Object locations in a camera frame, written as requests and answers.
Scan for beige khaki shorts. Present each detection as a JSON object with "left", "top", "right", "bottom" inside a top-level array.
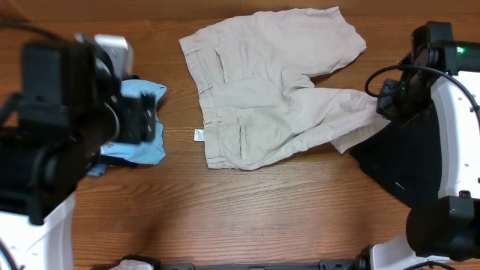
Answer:
[{"left": 179, "top": 7, "right": 387, "bottom": 170}]

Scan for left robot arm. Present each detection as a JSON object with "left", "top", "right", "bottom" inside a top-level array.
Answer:
[{"left": 1, "top": 34, "right": 157, "bottom": 269}]

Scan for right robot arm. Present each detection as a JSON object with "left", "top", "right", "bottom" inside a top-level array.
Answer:
[{"left": 356, "top": 21, "right": 479, "bottom": 269}]

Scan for folded light blue t-shirt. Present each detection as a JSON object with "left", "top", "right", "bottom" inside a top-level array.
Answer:
[{"left": 87, "top": 79, "right": 167, "bottom": 177}]

